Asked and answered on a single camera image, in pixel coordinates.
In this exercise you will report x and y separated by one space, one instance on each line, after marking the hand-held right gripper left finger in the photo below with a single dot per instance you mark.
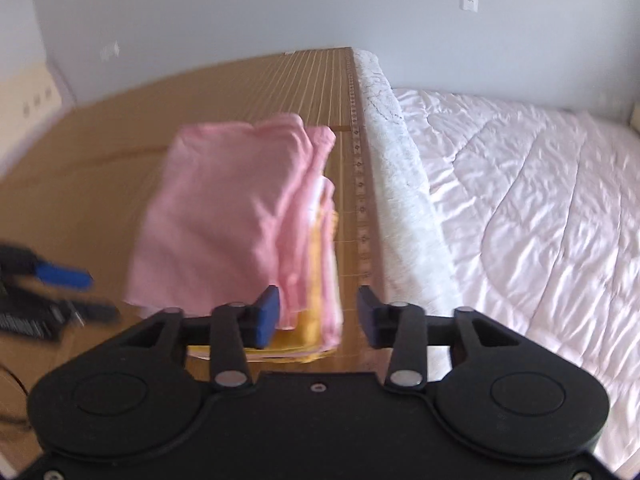
262 320

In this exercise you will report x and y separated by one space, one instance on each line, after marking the yellow folded garment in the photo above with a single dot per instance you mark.
307 330

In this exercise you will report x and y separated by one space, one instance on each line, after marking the measuring tape strip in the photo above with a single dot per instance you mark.
359 170

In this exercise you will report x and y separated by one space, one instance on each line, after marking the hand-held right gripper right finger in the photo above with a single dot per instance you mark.
370 320

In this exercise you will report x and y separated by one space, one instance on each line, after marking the white wall switch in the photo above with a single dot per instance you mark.
469 3

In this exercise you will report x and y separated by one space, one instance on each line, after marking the white wall socket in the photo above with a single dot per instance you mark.
110 50

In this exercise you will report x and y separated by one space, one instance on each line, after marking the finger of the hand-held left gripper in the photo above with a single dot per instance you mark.
92 311
65 275

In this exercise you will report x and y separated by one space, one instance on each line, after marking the pale pink quilt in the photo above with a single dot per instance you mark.
525 210

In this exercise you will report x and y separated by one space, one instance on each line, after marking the pink rabbit print shirt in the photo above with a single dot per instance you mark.
225 210

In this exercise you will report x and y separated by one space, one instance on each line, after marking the white lace blanket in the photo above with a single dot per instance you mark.
395 185

